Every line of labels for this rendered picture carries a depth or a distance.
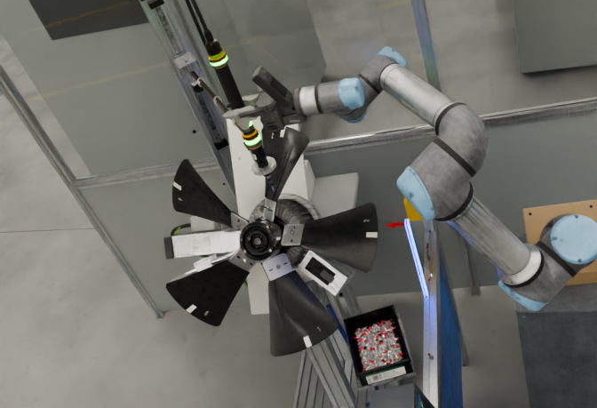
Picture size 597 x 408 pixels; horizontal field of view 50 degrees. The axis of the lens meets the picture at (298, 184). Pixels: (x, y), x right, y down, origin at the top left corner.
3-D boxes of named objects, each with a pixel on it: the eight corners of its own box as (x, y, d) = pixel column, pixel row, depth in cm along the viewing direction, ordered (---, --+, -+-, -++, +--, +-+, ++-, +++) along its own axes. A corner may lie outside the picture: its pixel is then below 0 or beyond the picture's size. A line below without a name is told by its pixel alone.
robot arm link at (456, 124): (497, 115, 131) (378, 35, 169) (459, 155, 133) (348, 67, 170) (521, 143, 139) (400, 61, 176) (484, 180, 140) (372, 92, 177)
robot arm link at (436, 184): (585, 282, 157) (452, 148, 133) (541, 325, 159) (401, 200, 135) (555, 258, 167) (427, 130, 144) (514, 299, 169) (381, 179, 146)
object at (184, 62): (179, 77, 231) (170, 57, 226) (197, 68, 232) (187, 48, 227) (187, 88, 223) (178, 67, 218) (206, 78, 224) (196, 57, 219)
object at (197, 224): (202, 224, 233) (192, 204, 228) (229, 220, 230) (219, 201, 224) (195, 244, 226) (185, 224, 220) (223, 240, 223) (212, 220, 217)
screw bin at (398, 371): (347, 332, 211) (342, 318, 206) (397, 317, 209) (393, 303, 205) (361, 388, 193) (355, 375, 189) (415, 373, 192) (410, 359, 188)
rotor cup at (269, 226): (242, 226, 209) (226, 229, 197) (281, 207, 205) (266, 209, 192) (260, 267, 207) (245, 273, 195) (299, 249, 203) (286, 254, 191)
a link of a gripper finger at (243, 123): (228, 137, 170) (261, 127, 168) (220, 118, 166) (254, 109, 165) (229, 130, 172) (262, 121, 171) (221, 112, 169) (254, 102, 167)
